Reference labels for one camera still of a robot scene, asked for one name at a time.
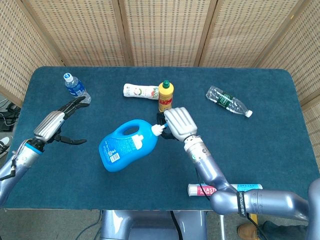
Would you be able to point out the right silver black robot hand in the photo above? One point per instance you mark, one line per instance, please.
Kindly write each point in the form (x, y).
(180, 122)

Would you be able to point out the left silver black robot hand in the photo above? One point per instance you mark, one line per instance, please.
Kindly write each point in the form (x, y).
(50, 123)

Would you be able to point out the large blue detergent pump bottle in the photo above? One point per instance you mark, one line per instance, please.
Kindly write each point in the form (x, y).
(125, 150)

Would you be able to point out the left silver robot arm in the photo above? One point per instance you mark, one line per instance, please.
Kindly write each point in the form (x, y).
(17, 162)

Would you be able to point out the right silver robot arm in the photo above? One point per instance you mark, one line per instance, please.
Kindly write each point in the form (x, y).
(210, 170)

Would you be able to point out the yellow bottle with green cap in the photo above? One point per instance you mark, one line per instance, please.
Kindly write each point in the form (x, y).
(165, 96)

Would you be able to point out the clear water bottle blue label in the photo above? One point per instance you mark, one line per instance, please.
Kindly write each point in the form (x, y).
(75, 87)

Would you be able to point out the clear water bottle green label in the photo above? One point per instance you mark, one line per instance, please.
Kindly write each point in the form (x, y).
(226, 100)

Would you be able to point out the white printed wipes tube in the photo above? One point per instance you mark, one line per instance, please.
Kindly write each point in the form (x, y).
(138, 91)

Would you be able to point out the white sneaker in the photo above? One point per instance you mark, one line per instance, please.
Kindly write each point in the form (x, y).
(5, 145)

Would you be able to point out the dark blue table cloth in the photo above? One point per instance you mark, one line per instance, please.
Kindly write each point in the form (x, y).
(75, 180)

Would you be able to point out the plastic food wrap roll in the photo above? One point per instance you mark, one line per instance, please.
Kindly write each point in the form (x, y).
(197, 190)

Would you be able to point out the woven bamboo folding screen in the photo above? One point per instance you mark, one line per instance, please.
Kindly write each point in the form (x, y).
(162, 30)

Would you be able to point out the silver robot torso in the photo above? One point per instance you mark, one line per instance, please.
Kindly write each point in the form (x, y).
(140, 225)

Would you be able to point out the blue jeans leg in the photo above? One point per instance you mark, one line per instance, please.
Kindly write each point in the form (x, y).
(280, 231)

